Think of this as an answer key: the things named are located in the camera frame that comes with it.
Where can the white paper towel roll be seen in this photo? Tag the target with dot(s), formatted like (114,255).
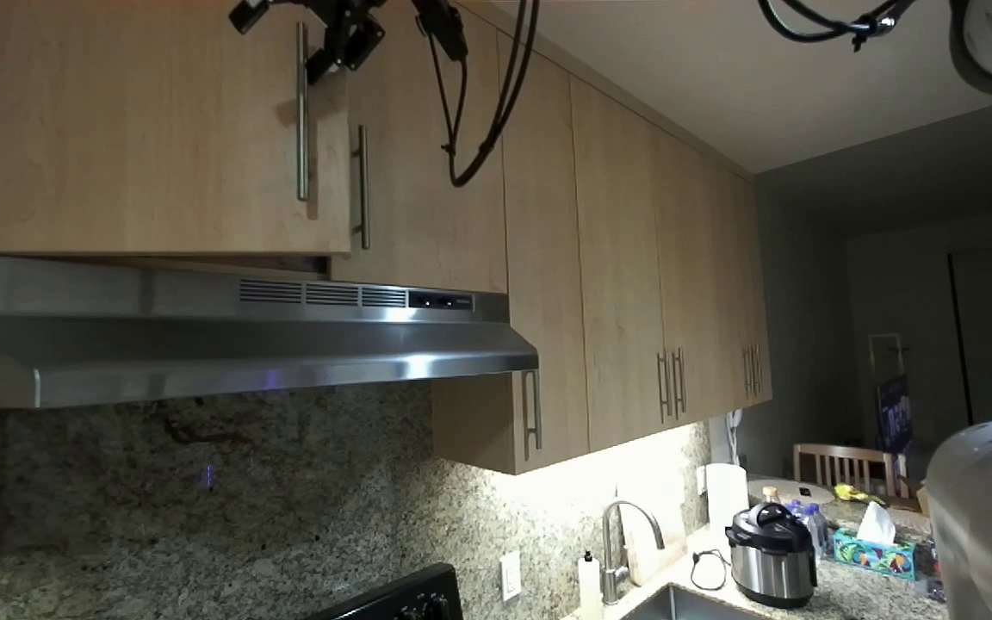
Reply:
(728,494)

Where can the steel kitchen sink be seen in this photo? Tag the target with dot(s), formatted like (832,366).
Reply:
(680,608)

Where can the light wooden chair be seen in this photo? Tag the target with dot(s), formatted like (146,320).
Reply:
(853,448)

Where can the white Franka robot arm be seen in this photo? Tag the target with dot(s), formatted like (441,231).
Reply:
(989,518)

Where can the chrome kitchen faucet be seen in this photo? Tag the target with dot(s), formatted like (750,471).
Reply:
(615,552)

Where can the stainless steel range hood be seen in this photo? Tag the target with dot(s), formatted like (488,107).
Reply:
(231,332)

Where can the blue hanging bag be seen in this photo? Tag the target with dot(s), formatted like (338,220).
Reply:
(893,420)

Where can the black electric stove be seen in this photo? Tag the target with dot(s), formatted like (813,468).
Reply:
(404,599)

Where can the round white table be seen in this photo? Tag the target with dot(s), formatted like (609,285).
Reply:
(791,498)

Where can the colourful tissue box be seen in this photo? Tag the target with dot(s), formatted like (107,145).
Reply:
(863,556)

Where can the steel pressure cooker black lid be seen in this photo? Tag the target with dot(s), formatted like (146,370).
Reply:
(772,563)

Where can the white soap bottle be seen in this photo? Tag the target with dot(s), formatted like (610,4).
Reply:
(589,588)

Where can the yellow fruit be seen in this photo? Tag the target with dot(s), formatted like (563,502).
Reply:
(853,494)

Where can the water bottle blue label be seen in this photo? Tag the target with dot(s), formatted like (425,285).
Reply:
(927,569)

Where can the white wall outlet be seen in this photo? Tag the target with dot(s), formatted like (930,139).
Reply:
(512,576)

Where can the clear plastic jar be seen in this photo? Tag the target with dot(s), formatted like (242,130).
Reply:
(811,521)

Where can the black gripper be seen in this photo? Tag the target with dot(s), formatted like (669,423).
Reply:
(336,7)

